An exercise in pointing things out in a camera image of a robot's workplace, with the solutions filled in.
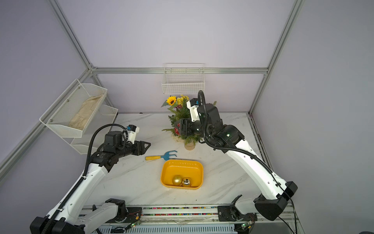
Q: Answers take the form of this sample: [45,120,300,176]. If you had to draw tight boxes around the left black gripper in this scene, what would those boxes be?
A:
[116,141,151,159]

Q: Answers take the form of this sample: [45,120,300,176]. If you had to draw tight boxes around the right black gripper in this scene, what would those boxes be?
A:
[177,118,215,139]

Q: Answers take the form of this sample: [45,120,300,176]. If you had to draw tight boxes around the blue yellow toy rake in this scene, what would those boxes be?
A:
[145,150,177,161]

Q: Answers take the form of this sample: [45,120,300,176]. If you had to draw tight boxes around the yellow plastic tray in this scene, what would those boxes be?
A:
[160,160,204,190]

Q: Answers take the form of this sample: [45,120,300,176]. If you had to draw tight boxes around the matte gold ball ornament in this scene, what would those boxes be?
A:
[172,175,183,186]

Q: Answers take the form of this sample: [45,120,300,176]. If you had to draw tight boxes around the shiny gold ball ornament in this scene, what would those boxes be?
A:
[182,177,191,187]

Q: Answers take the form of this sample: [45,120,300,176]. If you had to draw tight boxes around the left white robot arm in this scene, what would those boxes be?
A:
[30,125,151,234]

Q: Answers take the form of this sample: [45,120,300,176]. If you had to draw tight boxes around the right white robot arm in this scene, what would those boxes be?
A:
[174,100,298,221]

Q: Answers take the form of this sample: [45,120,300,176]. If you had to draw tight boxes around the small green christmas tree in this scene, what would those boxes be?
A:
[164,98,220,150]

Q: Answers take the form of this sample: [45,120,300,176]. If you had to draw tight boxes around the sunflower bouquet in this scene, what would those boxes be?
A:
[161,95,190,111]

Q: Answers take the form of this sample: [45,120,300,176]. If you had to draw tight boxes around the beige cloth in shelf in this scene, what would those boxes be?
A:
[68,95,103,130]

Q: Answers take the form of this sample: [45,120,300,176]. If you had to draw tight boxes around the white two-tier mesh shelf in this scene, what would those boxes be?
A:
[40,80,118,155]

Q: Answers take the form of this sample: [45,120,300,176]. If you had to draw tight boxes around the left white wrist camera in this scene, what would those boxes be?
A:
[127,124,140,144]

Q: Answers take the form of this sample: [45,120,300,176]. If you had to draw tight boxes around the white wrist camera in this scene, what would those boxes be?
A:
[127,124,140,144]
[186,98,200,122]

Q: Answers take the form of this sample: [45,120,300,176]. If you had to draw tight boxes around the right black corrugated cable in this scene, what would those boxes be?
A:
[197,90,297,234]

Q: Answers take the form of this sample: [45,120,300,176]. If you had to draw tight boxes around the black corrugated cable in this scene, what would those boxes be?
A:
[197,90,297,234]
[40,123,129,234]

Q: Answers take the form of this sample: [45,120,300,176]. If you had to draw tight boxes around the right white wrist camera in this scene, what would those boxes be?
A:
[186,98,200,122]

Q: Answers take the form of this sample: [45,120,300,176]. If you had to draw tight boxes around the white wire wall basket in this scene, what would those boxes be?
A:
[162,63,206,95]

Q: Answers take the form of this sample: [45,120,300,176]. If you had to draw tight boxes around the left black corrugated cable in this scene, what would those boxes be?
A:
[40,123,129,234]

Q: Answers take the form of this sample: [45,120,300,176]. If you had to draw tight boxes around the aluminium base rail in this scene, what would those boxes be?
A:
[94,205,305,234]

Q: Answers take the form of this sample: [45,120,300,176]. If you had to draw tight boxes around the aluminium enclosure frame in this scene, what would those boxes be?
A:
[1,1,304,183]

